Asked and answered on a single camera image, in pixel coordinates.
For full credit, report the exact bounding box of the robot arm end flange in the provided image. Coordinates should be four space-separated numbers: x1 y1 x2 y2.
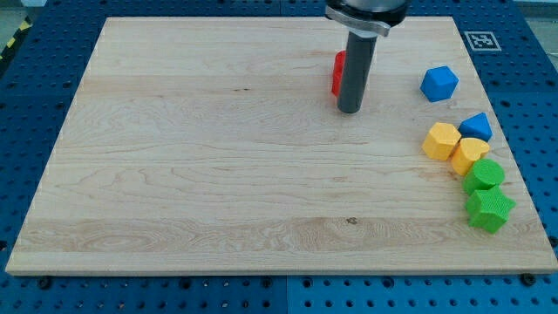
325 0 412 38

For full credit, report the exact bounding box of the red star block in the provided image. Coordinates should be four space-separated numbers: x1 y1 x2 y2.
331 51 346 97

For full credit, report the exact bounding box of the green circle block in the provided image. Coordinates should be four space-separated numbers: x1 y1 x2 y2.
462 159 505 195

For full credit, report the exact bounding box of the green star block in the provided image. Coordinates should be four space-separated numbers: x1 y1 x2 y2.
466 186 516 234

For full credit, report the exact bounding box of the wooden board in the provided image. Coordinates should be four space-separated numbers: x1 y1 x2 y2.
6 17 557 276

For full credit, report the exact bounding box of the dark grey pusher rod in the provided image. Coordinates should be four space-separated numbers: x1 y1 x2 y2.
337 31 377 113

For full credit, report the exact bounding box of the yellow hexagon block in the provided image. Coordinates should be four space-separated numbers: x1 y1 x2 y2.
422 122 461 160

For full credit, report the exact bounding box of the blue hexagon block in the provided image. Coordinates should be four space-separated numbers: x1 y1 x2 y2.
420 65 459 102

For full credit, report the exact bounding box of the yellow heart block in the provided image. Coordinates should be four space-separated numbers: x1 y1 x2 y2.
450 138 490 176

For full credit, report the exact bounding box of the blue triangle block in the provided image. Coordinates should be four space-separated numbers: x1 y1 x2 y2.
458 113 493 142

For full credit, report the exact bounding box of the white fiducial marker tag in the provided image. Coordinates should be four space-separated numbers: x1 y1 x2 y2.
464 31 501 51

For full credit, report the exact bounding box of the black screw bottom left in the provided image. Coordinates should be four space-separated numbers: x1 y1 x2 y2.
37 276 52 290

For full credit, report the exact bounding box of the black screw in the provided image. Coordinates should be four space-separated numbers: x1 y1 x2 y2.
520 273 537 287
37 276 52 290

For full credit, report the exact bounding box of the black screw bottom right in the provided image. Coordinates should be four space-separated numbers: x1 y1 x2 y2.
520 273 537 287

